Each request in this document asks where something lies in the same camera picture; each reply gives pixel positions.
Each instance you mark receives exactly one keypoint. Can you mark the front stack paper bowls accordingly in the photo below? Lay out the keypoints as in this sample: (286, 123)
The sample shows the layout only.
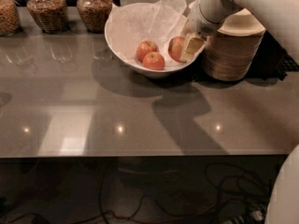
(230, 52)

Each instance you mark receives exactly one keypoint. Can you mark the white ceramic bowl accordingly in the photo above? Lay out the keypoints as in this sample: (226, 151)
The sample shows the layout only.
(128, 26)

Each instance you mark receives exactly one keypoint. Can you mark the red apple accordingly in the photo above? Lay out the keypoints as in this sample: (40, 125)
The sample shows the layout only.
(144, 48)
(154, 61)
(175, 47)

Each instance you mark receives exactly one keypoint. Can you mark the right glass cereal jar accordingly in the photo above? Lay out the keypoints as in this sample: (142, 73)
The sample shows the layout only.
(94, 14)

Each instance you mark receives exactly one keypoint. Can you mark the white tissue paper liner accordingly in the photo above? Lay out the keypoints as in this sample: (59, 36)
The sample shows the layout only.
(147, 36)

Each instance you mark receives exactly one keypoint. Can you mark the left glass cereal jar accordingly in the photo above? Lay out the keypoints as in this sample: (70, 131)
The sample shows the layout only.
(10, 22)

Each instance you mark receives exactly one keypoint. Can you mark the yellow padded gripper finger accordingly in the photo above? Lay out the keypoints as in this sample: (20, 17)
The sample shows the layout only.
(186, 29)
(192, 45)

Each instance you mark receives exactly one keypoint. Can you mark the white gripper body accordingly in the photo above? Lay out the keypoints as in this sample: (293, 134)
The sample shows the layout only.
(200, 23)

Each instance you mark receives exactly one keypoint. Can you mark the glass cereal jar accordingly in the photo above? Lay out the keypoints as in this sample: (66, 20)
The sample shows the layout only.
(94, 14)
(10, 22)
(50, 15)

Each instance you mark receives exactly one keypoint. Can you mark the middle glass cereal jar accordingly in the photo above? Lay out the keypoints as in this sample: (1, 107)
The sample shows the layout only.
(50, 15)

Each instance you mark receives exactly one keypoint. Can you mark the white power adapter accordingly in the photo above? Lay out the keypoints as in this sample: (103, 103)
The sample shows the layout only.
(257, 216)

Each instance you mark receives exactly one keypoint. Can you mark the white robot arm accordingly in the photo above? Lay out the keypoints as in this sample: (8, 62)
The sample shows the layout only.
(281, 19)

